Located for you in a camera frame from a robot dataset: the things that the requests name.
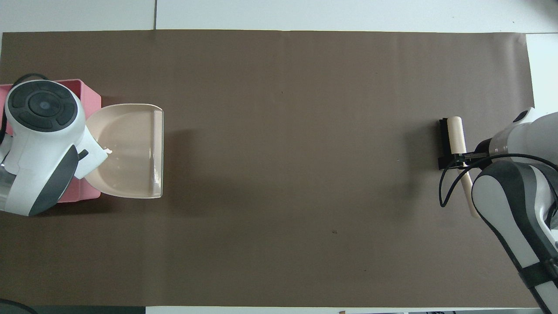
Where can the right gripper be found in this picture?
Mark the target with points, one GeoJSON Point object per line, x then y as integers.
{"type": "Point", "coordinates": [483, 147]}

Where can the beige brush with black bristles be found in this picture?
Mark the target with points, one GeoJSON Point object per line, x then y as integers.
{"type": "Point", "coordinates": [457, 135]}

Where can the beige plastic dustpan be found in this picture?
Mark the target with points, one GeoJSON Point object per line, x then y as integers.
{"type": "Point", "coordinates": [130, 148]}

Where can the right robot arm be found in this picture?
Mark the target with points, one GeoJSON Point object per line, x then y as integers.
{"type": "Point", "coordinates": [514, 205]}

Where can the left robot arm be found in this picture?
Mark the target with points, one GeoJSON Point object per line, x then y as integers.
{"type": "Point", "coordinates": [41, 148]}

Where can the pink plastic bin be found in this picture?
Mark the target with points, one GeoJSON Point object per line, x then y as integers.
{"type": "Point", "coordinates": [89, 98]}

